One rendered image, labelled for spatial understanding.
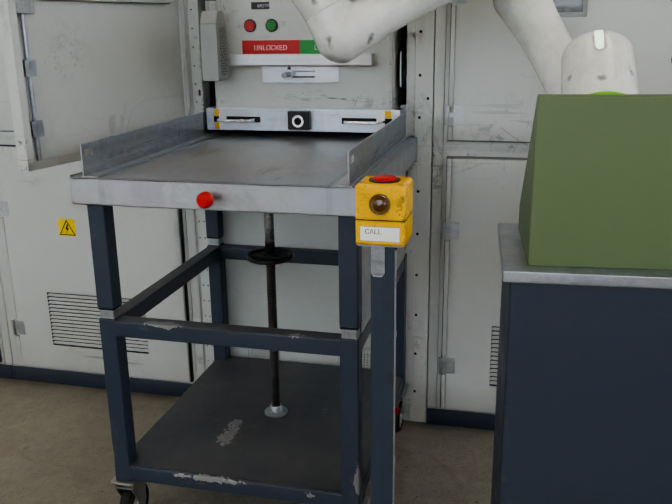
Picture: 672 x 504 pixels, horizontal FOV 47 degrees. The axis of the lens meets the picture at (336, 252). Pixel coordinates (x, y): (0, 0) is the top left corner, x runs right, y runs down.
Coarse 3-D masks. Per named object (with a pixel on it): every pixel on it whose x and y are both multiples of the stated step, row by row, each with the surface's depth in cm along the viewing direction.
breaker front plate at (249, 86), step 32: (224, 0) 204; (256, 0) 202; (288, 0) 200; (352, 0) 196; (256, 32) 204; (288, 32) 202; (384, 64) 199; (224, 96) 211; (256, 96) 209; (288, 96) 207; (320, 96) 205; (352, 96) 203; (384, 96) 201
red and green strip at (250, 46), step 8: (248, 40) 205; (256, 40) 205; (264, 40) 204; (272, 40) 204; (280, 40) 203; (288, 40) 203; (296, 40) 202; (304, 40) 202; (312, 40) 201; (248, 48) 206; (256, 48) 205; (264, 48) 205; (272, 48) 204; (280, 48) 204; (288, 48) 203; (296, 48) 203; (304, 48) 202; (312, 48) 202
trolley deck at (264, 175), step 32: (160, 160) 176; (192, 160) 176; (224, 160) 175; (256, 160) 175; (288, 160) 174; (320, 160) 174; (384, 160) 172; (96, 192) 157; (128, 192) 155; (160, 192) 154; (192, 192) 152; (224, 192) 150; (256, 192) 149; (288, 192) 147; (320, 192) 145; (352, 192) 144
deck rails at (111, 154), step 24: (192, 120) 206; (96, 144) 160; (120, 144) 170; (144, 144) 181; (168, 144) 193; (192, 144) 199; (360, 144) 151; (384, 144) 177; (96, 168) 161; (120, 168) 165; (360, 168) 153
